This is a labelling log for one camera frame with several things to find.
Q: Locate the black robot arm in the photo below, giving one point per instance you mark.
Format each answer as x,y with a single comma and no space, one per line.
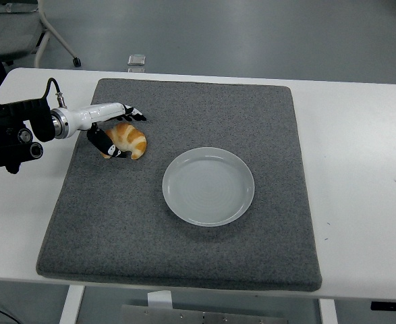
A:
8,135

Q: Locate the white table leg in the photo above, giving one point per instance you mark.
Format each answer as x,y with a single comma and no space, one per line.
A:
71,305
328,312

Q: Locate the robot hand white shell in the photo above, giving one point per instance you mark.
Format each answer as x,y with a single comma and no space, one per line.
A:
93,113

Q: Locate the golden croissant bread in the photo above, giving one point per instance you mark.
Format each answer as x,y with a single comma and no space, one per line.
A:
132,136

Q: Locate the large metal floor socket cover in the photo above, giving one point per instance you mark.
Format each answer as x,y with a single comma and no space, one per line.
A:
137,59

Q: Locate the white frame chair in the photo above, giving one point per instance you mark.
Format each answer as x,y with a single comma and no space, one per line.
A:
12,33

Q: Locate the black table control panel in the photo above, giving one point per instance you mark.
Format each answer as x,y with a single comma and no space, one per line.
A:
391,305

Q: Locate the grey felt mat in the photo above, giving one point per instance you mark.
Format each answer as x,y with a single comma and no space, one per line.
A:
184,249

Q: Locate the white bracket under table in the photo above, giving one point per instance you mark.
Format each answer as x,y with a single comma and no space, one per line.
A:
159,299

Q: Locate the white round plate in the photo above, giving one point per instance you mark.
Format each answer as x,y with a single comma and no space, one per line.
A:
207,187

